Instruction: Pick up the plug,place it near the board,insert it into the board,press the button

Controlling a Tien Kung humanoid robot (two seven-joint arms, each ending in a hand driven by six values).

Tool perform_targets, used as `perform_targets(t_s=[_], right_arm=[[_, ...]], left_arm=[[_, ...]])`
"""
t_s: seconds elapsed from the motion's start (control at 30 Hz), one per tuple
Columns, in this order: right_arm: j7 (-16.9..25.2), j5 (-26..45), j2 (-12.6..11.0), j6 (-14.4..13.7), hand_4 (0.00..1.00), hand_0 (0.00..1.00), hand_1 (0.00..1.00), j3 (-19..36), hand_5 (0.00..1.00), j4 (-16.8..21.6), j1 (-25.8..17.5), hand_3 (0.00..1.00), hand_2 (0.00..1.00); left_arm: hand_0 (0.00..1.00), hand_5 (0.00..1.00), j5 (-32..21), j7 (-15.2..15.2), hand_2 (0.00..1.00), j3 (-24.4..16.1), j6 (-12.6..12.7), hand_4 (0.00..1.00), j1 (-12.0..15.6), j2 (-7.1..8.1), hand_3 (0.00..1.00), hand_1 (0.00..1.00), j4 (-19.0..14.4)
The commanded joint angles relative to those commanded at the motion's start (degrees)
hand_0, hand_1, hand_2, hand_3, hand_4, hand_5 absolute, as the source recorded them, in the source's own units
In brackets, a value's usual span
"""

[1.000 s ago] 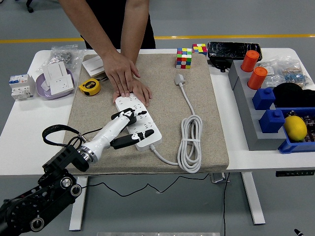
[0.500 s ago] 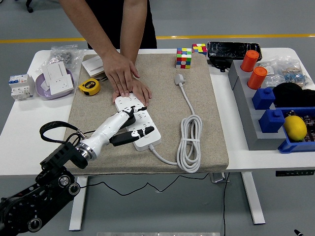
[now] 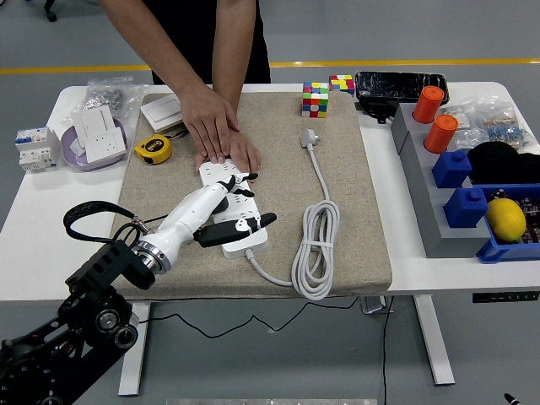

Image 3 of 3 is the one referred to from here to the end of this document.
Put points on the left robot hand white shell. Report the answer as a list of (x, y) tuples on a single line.
[(185, 219)]

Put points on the black plastic tray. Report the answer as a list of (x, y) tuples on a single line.
[(396, 84)]

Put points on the white wall switch panel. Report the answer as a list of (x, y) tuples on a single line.
[(162, 110)]

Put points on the clear bag metal parts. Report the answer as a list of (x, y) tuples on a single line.
[(105, 97)]

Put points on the clear bag blue components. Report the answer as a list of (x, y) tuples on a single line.
[(506, 128)]

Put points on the orange cylinder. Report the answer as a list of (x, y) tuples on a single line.
[(441, 135), (427, 105)]

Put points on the person's right forearm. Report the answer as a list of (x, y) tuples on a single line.
[(143, 42)]

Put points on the dark brown packets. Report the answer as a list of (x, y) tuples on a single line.
[(531, 219)]

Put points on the white circuit breaker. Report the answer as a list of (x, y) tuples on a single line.
[(36, 154)]

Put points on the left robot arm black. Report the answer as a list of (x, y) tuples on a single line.
[(105, 266)]

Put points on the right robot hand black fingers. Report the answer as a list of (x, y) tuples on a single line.
[(514, 400)]

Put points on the white wall socket panel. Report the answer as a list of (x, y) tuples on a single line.
[(105, 147)]

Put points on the silver under-table bracket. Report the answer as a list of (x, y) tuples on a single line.
[(373, 306)]

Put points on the grey-brown mat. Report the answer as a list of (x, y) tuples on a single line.
[(274, 139)]

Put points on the clear bag white parts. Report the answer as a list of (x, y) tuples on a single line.
[(462, 120)]

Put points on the blue plastic bin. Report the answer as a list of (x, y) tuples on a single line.
[(506, 253)]

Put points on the white table leg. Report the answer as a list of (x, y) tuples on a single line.
[(133, 363), (434, 346)]

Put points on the person's left hand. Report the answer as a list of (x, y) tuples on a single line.
[(246, 152)]

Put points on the black cloth bundle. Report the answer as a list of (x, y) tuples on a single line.
[(493, 162)]

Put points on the black chair base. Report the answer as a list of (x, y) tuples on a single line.
[(50, 16)]

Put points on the dark dotted small object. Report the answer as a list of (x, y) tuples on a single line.
[(500, 195)]

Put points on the person's left forearm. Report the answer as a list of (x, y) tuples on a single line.
[(234, 46)]

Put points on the grey stepped block stand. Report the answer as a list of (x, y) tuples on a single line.
[(422, 177)]

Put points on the large yellow tape measure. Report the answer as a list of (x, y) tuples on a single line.
[(152, 148)]

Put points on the stickerless puzzle cube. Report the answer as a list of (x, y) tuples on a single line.
[(341, 84)]

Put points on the person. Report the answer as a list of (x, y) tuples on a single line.
[(190, 34)]

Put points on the blue block with knob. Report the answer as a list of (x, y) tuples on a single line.
[(451, 169), (464, 208)]

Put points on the purple plate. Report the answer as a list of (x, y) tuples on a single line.
[(71, 161)]

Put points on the person's right hand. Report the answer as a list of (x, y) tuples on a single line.
[(211, 122)]

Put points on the white switch box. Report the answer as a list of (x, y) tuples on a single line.
[(95, 122)]

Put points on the white power strip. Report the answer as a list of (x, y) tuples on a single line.
[(244, 247)]

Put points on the black table control panel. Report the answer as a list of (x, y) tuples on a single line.
[(506, 297)]

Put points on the small white plastic piece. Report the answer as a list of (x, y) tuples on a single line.
[(77, 147)]

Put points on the white-edged puzzle cube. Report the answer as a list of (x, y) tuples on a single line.
[(314, 101)]

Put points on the yellow lemon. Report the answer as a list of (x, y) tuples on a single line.
[(506, 219)]

